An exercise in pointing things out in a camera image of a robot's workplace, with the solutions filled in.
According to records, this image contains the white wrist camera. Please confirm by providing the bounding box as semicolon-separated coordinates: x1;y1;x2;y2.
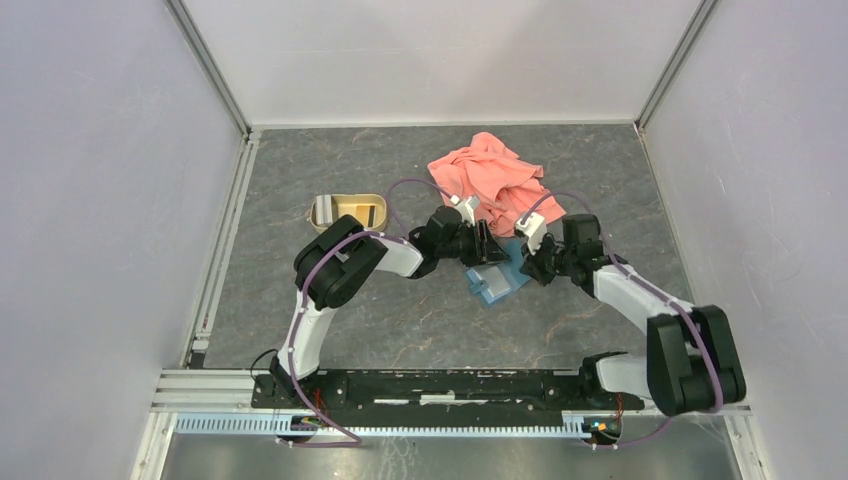
450;195;480;225
514;212;548;255

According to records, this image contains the purple cable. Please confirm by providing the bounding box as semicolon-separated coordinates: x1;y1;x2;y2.
519;190;727;452
284;178;462;448

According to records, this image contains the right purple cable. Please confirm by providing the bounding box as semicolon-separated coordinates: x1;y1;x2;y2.
519;190;727;452

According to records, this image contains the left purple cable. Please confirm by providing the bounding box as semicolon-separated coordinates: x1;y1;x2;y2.
284;178;462;448

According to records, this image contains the grey card stack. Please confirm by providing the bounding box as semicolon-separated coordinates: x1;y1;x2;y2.
313;194;337;228

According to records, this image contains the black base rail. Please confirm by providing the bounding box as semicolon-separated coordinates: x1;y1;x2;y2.
248;367;647;431

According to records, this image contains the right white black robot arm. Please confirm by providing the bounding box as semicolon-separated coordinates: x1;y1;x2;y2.
515;213;747;417

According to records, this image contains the pink crumpled cloth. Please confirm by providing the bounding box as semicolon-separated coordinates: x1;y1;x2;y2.
427;132;566;237

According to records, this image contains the blue card holder wallet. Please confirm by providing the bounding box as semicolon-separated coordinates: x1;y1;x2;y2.
465;239;532;306

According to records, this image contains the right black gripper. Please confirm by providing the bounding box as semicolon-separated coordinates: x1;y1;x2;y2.
518;230;576;287

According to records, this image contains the beige oval tray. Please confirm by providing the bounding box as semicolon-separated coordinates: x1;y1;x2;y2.
308;193;388;233

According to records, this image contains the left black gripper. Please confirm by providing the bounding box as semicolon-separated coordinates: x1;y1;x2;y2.
437;220;511;268

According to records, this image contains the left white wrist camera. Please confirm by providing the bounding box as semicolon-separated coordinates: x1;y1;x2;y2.
450;195;480;225

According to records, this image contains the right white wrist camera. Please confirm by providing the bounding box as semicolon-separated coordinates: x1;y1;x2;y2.
514;212;548;255

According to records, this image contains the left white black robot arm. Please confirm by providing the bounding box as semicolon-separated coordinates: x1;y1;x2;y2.
269;206;510;408

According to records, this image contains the white slotted cable duct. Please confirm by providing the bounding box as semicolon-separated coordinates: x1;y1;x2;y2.
173;413;612;440

